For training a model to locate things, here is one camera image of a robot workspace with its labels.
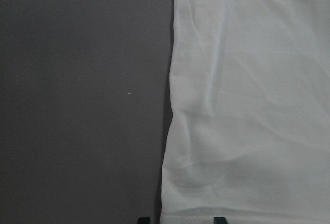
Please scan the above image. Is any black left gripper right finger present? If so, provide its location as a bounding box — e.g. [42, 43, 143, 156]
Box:
[213, 217, 227, 224]

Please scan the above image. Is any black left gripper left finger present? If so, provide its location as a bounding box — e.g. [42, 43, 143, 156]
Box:
[137, 217, 150, 224]

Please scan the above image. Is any beige long-sleeve graphic shirt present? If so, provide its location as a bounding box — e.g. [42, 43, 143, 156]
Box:
[160, 0, 329, 223]

